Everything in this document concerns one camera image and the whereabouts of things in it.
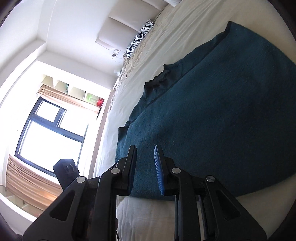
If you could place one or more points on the red box on shelf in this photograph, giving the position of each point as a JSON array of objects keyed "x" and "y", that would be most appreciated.
[{"x": 100, "y": 102}]

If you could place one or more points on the wall socket with charger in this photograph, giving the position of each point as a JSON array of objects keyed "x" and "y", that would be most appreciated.
[{"x": 115, "y": 54}]

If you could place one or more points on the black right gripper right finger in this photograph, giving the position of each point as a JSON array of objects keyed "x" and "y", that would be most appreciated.
[{"x": 166, "y": 173}]

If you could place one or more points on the black framed window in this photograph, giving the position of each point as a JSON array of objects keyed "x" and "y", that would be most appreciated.
[{"x": 51, "y": 133}]

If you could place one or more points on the zebra print pillow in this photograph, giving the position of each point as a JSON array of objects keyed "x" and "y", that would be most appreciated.
[{"x": 138, "y": 38}]

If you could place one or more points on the beige window curtain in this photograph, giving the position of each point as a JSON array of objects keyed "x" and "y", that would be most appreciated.
[{"x": 36, "y": 189}]

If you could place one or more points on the dark teal knit sweater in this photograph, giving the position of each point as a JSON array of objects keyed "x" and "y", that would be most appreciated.
[{"x": 226, "y": 109}]

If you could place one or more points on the beige bed cover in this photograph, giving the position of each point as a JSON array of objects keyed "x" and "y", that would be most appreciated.
[{"x": 178, "y": 31}]

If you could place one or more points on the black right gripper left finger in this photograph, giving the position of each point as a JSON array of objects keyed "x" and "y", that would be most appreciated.
[{"x": 127, "y": 167}]

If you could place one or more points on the beige padded headboard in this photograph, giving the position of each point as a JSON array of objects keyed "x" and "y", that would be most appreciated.
[{"x": 125, "y": 20}]

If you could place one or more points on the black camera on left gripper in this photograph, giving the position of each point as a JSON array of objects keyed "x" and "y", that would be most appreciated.
[{"x": 66, "y": 172}]

